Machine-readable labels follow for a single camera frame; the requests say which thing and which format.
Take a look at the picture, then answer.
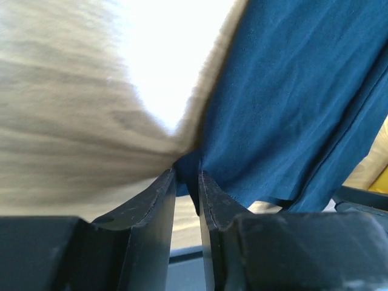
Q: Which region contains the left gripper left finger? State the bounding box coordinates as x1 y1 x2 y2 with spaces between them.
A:
1 169 176 290

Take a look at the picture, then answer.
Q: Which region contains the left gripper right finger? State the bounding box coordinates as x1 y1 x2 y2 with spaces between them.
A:
198 172 387 290

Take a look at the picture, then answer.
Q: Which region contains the navy tank top maroon trim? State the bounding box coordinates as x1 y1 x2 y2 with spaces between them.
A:
175 1 387 212

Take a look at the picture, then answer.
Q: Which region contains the yellow plastic bin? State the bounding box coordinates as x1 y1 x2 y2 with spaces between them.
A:
368 118 387 195

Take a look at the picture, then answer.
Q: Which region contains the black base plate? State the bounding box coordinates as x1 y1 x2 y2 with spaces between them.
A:
168 184 388 291

